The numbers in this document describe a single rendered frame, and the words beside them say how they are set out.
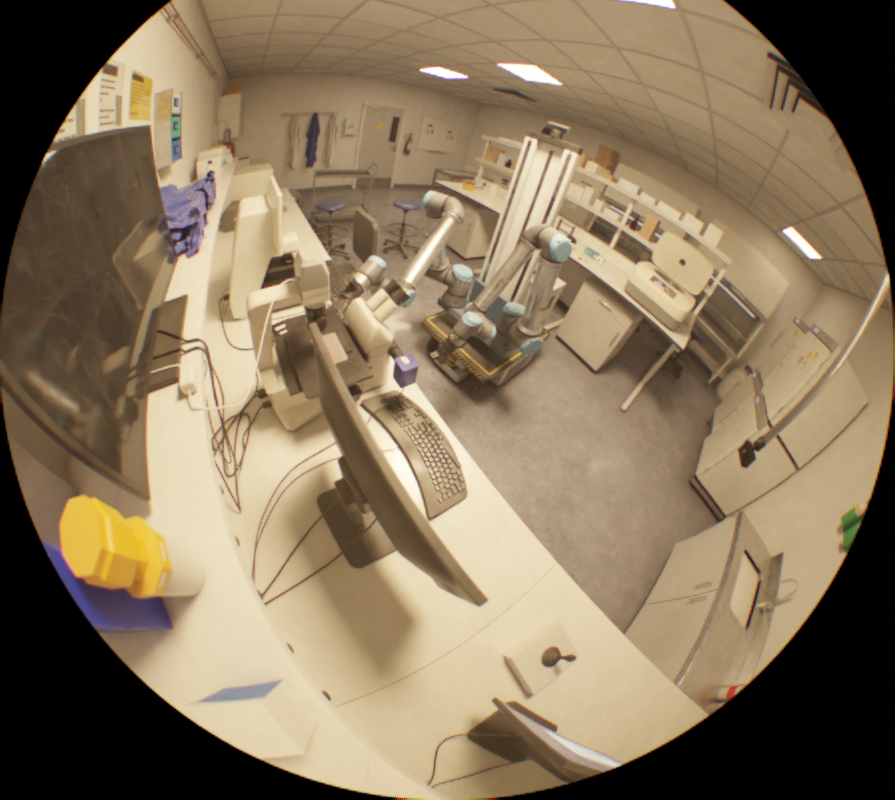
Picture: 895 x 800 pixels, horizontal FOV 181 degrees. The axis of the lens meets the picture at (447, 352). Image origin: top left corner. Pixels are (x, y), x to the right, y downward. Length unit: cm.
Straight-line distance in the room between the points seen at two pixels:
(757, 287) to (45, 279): 523
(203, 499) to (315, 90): 655
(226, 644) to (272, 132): 654
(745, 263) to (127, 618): 520
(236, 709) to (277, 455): 82
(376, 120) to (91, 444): 689
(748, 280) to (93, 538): 510
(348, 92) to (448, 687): 735
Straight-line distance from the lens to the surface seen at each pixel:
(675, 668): 174
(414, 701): 98
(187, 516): 46
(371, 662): 93
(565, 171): 167
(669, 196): 499
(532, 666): 99
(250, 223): 129
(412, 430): 99
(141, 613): 44
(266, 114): 649
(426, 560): 41
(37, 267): 42
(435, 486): 92
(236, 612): 42
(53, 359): 40
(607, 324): 277
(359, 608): 89
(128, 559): 31
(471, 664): 97
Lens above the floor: 163
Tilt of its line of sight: 43 degrees down
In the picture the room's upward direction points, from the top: 17 degrees clockwise
